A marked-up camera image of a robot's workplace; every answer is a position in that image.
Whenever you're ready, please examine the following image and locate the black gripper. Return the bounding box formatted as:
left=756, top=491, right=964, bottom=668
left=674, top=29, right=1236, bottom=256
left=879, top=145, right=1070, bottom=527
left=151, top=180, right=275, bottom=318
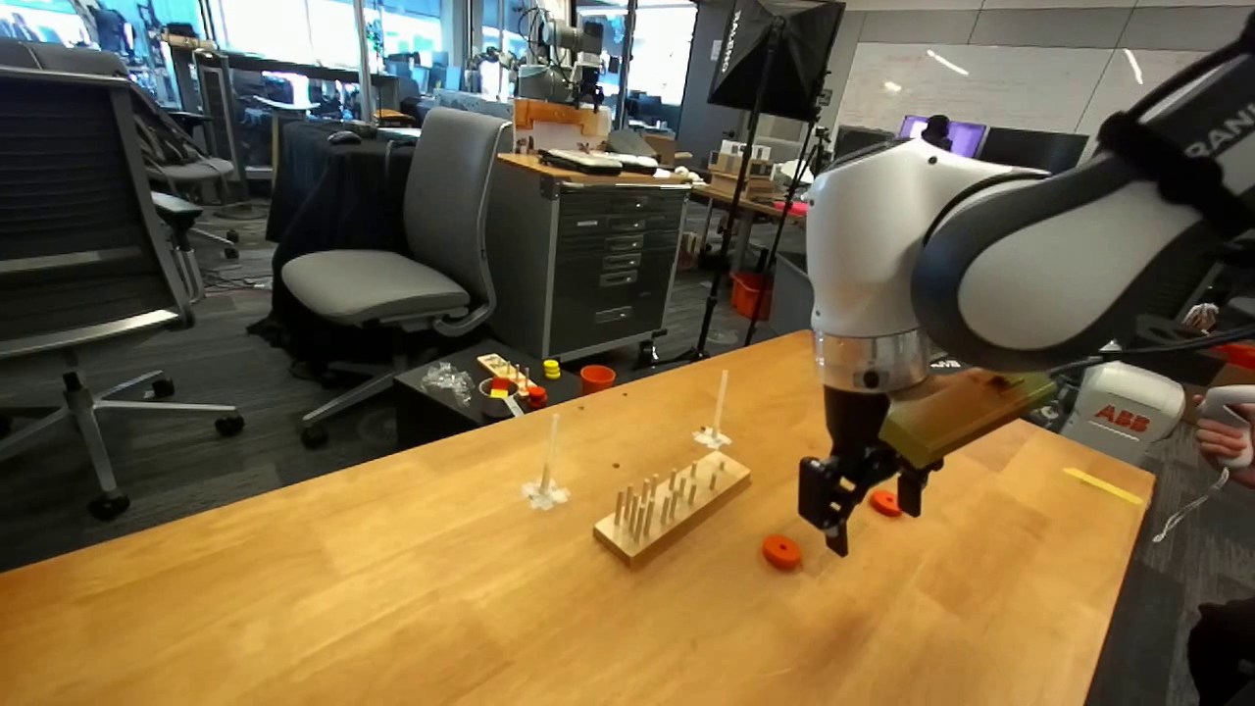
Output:
left=795, top=383, right=939, bottom=562

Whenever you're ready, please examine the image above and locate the wooden peg board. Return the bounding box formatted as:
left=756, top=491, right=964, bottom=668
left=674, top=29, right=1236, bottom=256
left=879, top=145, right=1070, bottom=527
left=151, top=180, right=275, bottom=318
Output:
left=593, top=446, right=756, bottom=563

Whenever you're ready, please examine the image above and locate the person's hand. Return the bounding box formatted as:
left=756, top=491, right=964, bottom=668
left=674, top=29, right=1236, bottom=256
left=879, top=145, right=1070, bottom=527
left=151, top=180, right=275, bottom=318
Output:
left=1191, top=412, right=1255, bottom=472

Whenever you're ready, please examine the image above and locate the clear plastic rod stand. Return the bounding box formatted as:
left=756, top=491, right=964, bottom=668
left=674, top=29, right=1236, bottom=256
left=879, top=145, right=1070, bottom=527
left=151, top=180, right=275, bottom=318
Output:
left=519, top=407, right=573, bottom=515
left=689, top=369, right=738, bottom=456

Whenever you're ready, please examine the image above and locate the yellow tape strip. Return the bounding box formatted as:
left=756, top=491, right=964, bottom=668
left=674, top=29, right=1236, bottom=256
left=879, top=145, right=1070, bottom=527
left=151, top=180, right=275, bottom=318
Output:
left=1061, top=461, right=1151, bottom=511

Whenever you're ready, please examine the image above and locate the orange bucket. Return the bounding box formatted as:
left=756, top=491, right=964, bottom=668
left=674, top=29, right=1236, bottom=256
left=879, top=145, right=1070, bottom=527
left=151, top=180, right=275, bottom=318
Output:
left=725, top=267, right=777, bottom=327

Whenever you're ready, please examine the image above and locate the white robot controller box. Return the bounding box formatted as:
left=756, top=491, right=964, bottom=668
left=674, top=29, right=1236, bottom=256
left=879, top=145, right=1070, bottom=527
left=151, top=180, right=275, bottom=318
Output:
left=1061, top=357, right=1190, bottom=461

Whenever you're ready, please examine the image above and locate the grey drawer cabinet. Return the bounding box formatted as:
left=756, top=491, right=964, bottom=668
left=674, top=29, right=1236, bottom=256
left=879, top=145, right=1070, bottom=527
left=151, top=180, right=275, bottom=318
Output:
left=488, top=153, right=696, bottom=369

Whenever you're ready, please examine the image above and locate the lit computer monitor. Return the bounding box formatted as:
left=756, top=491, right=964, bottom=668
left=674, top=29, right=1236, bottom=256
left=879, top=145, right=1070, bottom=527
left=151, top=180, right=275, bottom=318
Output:
left=900, top=110, right=994, bottom=166

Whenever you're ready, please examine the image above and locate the white handheld controller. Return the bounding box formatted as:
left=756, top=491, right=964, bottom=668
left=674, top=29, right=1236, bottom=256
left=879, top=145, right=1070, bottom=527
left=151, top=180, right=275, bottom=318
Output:
left=1191, top=382, right=1255, bottom=429

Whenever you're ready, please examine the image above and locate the black computer monitor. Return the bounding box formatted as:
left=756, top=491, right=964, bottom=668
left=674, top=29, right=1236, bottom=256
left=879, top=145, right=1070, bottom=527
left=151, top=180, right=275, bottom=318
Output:
left=977, top=125, right=1095, bottom=178

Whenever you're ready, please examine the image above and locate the dark trouser leg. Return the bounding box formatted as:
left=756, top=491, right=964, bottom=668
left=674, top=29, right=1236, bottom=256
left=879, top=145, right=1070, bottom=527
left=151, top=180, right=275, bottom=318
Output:
left=1182, top=596, right=1255, bottom=706

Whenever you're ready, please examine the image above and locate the cream block strip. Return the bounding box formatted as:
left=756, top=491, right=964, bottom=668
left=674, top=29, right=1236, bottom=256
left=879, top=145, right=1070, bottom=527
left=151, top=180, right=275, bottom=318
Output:
left=475, top=350, right=543, bottom=396

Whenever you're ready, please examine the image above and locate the black laptop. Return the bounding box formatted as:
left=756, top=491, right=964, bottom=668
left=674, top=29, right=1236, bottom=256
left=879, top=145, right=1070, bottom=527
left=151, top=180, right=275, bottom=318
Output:
left=539, top=145, right=663, bottom=178

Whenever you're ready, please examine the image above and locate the black softbox light stand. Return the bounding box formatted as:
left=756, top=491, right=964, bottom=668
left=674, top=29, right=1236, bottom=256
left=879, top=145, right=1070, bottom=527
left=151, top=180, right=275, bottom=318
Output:
left=687, top=0, right=851, bottom=363

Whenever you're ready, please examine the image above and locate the clear plastic bag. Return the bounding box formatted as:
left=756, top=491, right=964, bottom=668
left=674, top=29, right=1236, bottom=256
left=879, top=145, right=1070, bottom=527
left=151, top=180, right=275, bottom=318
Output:
left=424, top=359, right=479, bottom=403

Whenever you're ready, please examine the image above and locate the small black side table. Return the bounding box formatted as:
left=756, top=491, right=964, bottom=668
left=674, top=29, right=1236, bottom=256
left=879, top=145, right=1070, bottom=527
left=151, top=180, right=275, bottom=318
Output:
left=394, top=342, right=620, bottom=446

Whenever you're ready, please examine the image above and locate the orange white box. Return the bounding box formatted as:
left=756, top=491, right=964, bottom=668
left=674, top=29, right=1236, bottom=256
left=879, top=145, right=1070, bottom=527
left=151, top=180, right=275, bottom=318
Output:
left=510, top=95, right=615, bottom=155

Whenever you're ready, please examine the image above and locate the grey office chair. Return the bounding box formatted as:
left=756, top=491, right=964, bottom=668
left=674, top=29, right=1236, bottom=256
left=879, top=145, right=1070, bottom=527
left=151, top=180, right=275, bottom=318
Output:
left=275, top=107, right=519, bottom=451

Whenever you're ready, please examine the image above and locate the grey background machine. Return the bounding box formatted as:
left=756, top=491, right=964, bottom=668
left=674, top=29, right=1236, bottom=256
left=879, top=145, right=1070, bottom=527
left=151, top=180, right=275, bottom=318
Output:
left=510, top=9, right=615, bottom=110

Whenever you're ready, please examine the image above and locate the black cloth covered table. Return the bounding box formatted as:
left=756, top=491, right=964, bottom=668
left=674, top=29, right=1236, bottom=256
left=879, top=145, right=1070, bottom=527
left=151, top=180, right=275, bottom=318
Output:
left=263, top=112, right=428, bottom=250

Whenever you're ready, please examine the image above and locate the grey swivel chair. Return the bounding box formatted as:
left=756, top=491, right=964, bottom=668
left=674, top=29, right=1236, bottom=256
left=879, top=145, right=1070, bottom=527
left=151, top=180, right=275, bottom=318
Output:
left=131, top=84, right=248, bottom=305

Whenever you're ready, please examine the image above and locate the black mesh office chair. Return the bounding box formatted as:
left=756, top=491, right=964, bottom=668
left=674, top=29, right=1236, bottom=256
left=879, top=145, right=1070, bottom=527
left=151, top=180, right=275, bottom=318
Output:
left=0, top=52, right=253, bottom=523

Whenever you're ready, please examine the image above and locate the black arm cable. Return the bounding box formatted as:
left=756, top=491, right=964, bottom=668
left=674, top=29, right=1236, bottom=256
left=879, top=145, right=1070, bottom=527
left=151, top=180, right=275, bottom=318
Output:
left=1042, top=327, right=1255, bottom=383

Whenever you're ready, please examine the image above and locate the white controller cable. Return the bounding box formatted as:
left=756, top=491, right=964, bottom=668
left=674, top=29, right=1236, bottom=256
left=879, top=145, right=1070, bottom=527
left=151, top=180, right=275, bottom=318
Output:
left=1151, top=461, right=1236, bottom=548

